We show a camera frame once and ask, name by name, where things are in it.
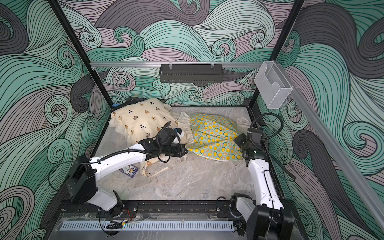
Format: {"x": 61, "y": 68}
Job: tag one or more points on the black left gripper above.
{"x": 180, "y": 147}

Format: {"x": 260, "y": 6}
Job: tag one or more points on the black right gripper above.
{"x": 238, "y": 139}

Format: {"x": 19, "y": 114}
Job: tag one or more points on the cream animal print pillow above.
{"x": 142, "y": 120}

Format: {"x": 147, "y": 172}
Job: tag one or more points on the lemon print ruffled pillow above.
{"x": 212, "y": 136}

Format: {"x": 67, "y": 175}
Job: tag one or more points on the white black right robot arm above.
{"x": 265, "y": 218}

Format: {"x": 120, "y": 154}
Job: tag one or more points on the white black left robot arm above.
{"x": 82, "y": 177}

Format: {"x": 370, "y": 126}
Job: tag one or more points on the small blue printed card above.
{"x": 129, "y": 170}

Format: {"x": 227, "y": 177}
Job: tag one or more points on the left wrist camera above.
{"x": 168, "y": 136}

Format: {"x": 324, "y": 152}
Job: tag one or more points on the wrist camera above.
{"x": 255, "y": 134}
{"x": 168, "y": 136}

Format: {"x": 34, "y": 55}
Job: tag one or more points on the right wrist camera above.
{"x": 255, "y": 134}

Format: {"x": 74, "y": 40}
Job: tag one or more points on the black front mounting rail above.
{"x": 216, "y": 207}

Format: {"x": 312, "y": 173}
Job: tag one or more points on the clear plastic wall bin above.
{"x": 273, "y": 84}

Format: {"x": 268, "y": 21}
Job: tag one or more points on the black perforated wall tray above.
{"x": 199, "y": 74}

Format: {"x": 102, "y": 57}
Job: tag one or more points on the aluminium rail back wall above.
{"x": 138, "y": 64}

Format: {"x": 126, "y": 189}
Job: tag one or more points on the aluminium rail wall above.
{"x": 368, "y": 195}
{"x": 138, "y": 64}

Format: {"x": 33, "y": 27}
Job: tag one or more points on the aluminium rail right wall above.
{"x": 368, "y": 195}

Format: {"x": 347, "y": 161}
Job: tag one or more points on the white slotted cable duct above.
{"x": 182, "y": 225}

